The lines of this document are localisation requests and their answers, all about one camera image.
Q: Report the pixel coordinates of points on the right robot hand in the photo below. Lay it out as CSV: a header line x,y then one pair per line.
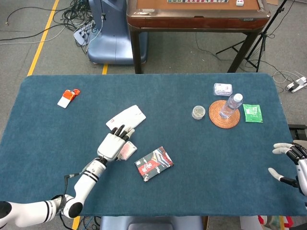
x,y
302,167

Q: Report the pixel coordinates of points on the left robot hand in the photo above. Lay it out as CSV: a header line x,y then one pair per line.
x,y
110,147

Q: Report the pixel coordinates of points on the small white pouch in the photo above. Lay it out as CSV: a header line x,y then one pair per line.
x,y
129,149

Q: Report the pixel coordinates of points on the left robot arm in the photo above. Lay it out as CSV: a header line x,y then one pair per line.
x,y
84,184

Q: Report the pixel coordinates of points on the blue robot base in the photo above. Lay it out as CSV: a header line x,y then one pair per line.
x,y
112,36

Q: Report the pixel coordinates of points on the white envelope packet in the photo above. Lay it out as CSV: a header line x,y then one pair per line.
x,y
130,116

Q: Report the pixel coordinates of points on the red patterned card pack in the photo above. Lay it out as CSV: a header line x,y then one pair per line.
x,y
154,164

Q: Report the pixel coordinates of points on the white tissue packet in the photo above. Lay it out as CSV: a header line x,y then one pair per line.
x,y
223,89

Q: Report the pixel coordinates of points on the orange white snack packet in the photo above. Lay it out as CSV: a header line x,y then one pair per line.
x,y
65,99

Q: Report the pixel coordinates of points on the red white bag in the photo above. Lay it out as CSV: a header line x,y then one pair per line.
x,y
263,221

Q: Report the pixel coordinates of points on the blue table cloth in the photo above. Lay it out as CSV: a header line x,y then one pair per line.
x,y
156,95

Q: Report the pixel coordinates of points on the green packet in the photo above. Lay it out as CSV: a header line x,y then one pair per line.
x,y
252,113

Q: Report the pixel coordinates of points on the white power strip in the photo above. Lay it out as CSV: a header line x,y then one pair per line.
x,y
296,85

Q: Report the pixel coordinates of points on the grey blue robot chassis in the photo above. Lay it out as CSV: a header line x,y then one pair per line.
x,y
151,224

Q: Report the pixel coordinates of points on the round clear lidded jar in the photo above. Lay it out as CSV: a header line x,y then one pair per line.
x,y
198,112

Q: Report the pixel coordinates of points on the clear water bottle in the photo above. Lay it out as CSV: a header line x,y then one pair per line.
x,y
230,105

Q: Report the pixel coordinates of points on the round woven coaster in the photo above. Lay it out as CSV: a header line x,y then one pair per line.
x,y
217,117

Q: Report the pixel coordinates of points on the grey power strip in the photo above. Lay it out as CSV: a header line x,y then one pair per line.
x,y
81,33

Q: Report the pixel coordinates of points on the black tripod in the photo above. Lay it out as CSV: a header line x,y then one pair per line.
x,y
264,34

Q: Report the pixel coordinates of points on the wooden mahjong table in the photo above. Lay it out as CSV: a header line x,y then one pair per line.
x,y
196,18

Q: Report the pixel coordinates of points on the row of mahjong tiles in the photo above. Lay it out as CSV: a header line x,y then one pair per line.
x,y
196,1

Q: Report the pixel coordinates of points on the single mahjong tile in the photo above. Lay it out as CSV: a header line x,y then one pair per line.
x,y
239,2

